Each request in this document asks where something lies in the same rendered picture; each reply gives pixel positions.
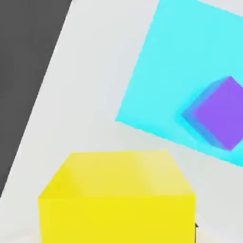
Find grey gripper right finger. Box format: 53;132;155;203
195;221;223;243

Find small purple cube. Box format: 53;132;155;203
180;75;243;152

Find large cyan box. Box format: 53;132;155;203
114;0;243;168

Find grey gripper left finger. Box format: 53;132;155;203
13;234;42;243

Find small yellow cube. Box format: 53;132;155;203
37;150;196;243

